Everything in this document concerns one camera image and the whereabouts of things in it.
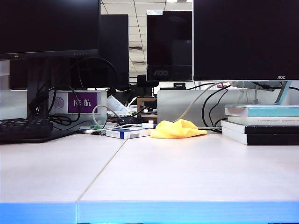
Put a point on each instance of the yellow microfibre rag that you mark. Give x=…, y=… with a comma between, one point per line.
x=177, y=130

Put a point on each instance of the small wooden box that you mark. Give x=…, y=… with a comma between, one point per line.
x=140, y=105

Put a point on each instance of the white plug adapter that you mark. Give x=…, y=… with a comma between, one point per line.
x=147, y=124

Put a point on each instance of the grey desk partition panel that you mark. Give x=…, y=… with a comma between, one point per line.
x=177, y=105

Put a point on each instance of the white and blue box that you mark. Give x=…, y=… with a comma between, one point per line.
x=126, y=133

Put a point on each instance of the white paper packet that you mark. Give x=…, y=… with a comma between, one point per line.
x=115, y=103

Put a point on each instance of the small green circuit board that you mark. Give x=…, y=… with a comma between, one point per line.
x=97, y=127

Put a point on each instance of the purple name plate holder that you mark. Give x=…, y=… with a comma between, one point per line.
x=81, y=102

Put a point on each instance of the black AOC monitor rear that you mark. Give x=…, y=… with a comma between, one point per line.
x=168, y=42

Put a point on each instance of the plain black monitor rear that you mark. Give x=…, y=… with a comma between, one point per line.
x=114, y=46

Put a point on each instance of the black monitor stand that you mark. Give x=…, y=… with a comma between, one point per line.
x=37, y=93

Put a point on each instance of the teal-covered book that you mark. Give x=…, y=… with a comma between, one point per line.
x=268, y=110

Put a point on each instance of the white-spined book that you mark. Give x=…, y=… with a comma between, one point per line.
x=268, y=120

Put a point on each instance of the white-edged AOC monitor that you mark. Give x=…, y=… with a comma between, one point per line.
x=245, y=39

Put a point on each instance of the thin black-spined book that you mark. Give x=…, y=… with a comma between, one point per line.
x=268, y=129

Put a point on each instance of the black keyboard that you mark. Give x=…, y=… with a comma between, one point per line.
x=23, y=128

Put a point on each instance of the black-bezel computer monitor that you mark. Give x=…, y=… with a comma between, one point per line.
x=46, y=25

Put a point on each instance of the silver monitor stand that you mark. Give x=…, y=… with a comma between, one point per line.
x=283, y=93

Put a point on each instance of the frosted desk partition panel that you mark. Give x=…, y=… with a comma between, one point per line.
x=11, y=102

